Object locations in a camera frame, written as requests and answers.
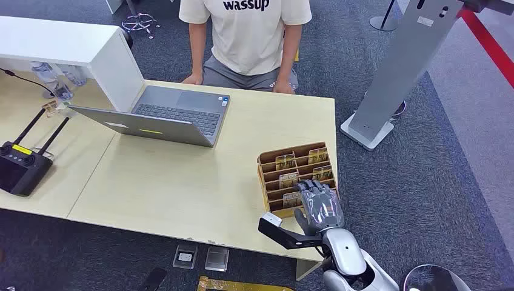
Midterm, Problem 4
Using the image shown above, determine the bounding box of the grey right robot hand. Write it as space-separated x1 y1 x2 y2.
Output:
293 179 345 236

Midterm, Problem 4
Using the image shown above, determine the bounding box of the person's left hand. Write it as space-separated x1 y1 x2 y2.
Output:
272 80 296 95

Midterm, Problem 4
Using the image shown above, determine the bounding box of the gold printed card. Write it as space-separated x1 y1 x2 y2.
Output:
279 172 300 190
308 147 329 165
282 192 302 209
275 153 297 171
312 165 333 181

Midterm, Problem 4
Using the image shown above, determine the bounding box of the wooden card holder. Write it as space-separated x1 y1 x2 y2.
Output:
256 141 339 219

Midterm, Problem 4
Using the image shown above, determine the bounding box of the person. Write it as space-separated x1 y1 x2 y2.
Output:
178 0 313 95

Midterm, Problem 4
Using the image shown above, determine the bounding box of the grey laptop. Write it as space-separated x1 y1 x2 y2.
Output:
68 85 232 149

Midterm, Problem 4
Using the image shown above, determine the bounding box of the chrome chair base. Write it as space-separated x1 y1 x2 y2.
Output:
121 0 161 40

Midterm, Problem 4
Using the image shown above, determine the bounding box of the white desk shelf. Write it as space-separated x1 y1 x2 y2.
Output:
0 15 145 113

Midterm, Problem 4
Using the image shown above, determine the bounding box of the gold foil sheet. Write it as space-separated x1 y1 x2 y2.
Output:
196 275 295 291

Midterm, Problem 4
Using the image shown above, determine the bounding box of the clear plastic box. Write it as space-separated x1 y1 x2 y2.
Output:
204 246 230 273
172 243 199 270

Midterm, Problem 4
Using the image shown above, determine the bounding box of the clear plastic bottle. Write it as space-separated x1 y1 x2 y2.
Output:
30 61 74 102
60 64 88 87

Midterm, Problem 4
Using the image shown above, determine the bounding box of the grey kiosk stand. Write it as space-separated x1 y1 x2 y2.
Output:
340 0 467 152

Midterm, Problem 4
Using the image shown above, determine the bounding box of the small clear gold stand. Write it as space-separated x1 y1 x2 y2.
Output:
41 99 62 118

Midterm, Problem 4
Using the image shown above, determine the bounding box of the black phone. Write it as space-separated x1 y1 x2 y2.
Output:
138 267 169 291

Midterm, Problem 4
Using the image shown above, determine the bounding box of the black remote controller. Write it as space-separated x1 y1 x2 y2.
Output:
0 107 71 198

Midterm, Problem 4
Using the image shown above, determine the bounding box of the red barrier tape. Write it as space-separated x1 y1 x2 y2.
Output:
456 7 514 90

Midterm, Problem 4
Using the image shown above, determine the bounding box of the black bracket wrist camera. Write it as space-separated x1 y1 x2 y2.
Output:
258 212 323 250

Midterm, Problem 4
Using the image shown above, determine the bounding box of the black cable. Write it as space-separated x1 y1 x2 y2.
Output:
0 67 55 98

